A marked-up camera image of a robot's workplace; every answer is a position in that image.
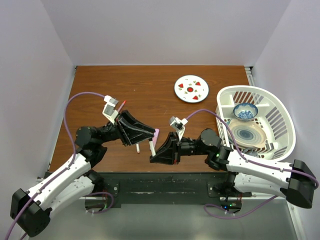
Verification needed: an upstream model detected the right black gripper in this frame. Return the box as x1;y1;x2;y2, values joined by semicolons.
149;131;210;165

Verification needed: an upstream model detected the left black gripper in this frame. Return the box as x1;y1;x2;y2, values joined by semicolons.
98;110;155;147

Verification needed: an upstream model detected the white pen black tip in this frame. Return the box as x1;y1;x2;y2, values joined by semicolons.
149;143;156;157

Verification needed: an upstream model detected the white pen peach tip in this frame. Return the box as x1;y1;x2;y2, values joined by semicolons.
135;143;140;154

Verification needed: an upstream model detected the pink highlighter pen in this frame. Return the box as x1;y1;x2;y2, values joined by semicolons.
152;128;160;146

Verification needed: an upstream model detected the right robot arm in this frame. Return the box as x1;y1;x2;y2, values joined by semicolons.
149;128;319;209

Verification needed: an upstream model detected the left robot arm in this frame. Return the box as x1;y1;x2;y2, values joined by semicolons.
10;110;156;238

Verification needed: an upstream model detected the pink pen red tip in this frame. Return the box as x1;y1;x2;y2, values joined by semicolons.
118;100;127;112

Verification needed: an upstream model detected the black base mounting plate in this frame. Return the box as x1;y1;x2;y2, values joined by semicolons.
84;172;252;211

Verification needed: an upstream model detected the white strawberry pattern plate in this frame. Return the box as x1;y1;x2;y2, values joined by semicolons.
174;75;210;104

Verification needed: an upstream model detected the beige plate in rack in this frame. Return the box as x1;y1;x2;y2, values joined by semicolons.
227;119;267;149

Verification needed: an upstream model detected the blue white bowl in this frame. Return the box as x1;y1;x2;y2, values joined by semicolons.
233;102;259;121

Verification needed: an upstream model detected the white plastic dish rack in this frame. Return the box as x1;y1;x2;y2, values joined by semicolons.
216;85;296;162

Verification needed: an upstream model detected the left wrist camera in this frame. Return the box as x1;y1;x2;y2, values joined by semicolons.
102;95;119;124

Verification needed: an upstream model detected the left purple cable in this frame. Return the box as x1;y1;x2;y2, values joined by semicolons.
0;91;116;240

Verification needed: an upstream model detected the purple cable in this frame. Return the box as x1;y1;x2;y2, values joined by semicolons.
0;91;116;240
184;108;320;220

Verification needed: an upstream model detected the aluminium frame rail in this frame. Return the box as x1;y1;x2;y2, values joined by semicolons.
244;66;255;86

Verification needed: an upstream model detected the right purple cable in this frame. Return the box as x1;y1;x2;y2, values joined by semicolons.
184;108;320;220

